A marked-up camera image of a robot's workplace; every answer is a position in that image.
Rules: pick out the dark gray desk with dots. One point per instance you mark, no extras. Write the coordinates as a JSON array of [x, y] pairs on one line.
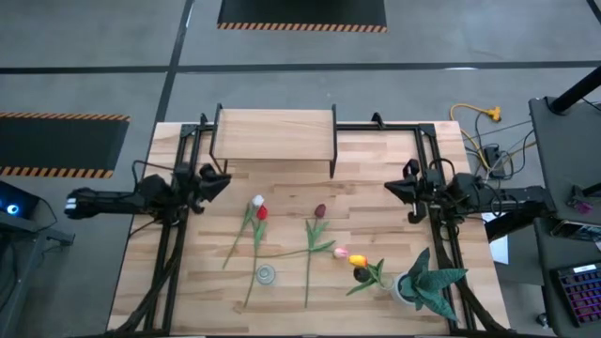
[[568, 155], [547, 281]]

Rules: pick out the small pink object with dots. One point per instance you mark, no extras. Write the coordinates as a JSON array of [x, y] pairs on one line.
[[584, 207]]

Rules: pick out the white tulip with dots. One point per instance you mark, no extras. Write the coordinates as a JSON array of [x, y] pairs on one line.
[[257, 201]]

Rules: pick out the green plant white pot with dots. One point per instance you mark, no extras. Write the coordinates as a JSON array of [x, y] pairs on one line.
[[429, 284]]

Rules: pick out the black metal table frame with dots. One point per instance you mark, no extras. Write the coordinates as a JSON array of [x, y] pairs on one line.
[[375, 127]]

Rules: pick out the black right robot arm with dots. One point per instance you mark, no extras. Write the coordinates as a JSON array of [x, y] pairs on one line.
[[516, 197]]

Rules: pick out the small clear glass vase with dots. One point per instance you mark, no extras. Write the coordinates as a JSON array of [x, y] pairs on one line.
[[387, 283]]

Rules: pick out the backlit black keyboard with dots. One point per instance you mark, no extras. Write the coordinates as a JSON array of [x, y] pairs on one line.
[[582, 296]]

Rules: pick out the smartphone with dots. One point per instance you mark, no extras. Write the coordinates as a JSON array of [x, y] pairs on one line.
[[577, 231]]

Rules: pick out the pink tulip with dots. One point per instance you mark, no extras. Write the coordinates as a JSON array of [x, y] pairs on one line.
[[341, 252]]

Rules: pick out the black hazard-striped floor mat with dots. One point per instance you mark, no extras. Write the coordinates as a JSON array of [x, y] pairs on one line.
[[56, 141], [300, 11]]

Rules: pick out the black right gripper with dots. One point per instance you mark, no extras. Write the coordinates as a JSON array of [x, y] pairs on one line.
[[427, 190]]

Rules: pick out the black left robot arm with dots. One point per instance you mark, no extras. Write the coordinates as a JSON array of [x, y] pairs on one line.
[[108, 202]]

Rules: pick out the black caster wheel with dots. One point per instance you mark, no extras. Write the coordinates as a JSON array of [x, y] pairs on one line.
[[543, 319]]

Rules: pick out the black pole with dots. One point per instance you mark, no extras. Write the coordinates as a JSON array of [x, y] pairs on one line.
[[575, 91]]

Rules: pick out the red tulip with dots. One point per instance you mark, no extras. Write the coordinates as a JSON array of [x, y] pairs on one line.
[[262, 212]]

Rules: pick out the computer with blue light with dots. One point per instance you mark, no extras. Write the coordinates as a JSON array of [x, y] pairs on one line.
[[19, 202]]

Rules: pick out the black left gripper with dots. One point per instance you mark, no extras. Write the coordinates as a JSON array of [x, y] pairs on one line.
[[199, 188]]

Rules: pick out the wooden shelf black frame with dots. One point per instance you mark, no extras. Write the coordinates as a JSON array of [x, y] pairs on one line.
[[272, 136]]

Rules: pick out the maroon tulip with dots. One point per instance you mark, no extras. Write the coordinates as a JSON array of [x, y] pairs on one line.
[[320, 210]]

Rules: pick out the black power strip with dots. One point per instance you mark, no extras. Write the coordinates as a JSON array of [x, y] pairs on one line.
[[493, 157]]

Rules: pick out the ribbed clear glass vase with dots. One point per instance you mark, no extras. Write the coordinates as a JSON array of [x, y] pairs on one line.
[[266, 274]]

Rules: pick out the white paper sheet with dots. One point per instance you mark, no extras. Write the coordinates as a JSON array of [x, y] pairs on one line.
[[501, 249]]

